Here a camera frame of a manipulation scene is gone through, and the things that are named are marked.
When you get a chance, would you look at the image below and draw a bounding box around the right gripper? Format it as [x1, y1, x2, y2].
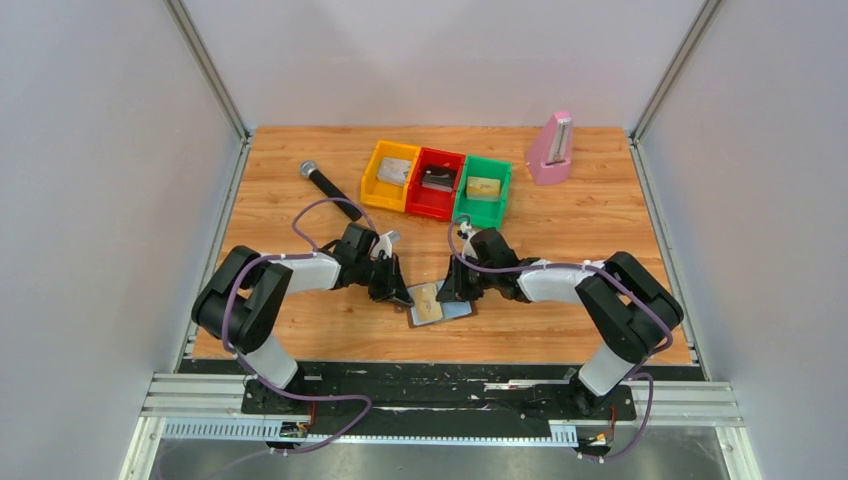
[436, 254, 498, 303]

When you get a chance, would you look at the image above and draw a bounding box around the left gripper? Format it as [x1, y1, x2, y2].
[355, 254, 415, 308]

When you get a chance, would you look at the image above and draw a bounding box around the gold VIP card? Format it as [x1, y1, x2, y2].
[410, 283, 444, 326]

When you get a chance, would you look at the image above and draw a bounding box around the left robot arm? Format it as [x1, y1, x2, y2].
[191, 223, 414, 413]

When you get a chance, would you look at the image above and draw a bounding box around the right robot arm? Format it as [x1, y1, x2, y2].
[436, 227, 684, 418]

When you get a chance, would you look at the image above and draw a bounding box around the gold card in green bin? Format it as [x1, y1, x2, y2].
[465, 176, 502, 202]

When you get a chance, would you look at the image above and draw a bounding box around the silver card in yellow bin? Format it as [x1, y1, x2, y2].
[376, 156, 412, 187]

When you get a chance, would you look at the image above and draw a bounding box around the black card in red bin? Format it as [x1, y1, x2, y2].
[421, 165, 457, 193]

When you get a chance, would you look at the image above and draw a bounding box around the red plastic bin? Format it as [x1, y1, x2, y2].
[404, 147, 466, 221]

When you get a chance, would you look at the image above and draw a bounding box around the green plastic bin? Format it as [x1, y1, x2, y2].
[452, 155, 512, 228]

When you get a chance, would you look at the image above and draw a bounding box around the yellow plastic bin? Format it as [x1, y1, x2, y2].
[359, 140, 421, 212]

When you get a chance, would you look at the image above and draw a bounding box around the black microphone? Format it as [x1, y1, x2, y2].
[299, 160, 363, 221]

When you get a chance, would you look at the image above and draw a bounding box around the pink metronome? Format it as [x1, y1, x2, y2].
[525, 111, 573, 186]

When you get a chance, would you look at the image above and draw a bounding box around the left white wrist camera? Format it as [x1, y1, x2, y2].
[370, 230, 401, 259]

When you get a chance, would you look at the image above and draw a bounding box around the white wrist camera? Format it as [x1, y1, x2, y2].
[457, 221, 478, 259]
[370, 230, 401, 259]

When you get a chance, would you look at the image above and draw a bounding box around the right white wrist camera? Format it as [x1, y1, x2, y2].
[457, 221, 478, 259]

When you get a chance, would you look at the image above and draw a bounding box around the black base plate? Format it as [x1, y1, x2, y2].
[241, 361, 637, 438]

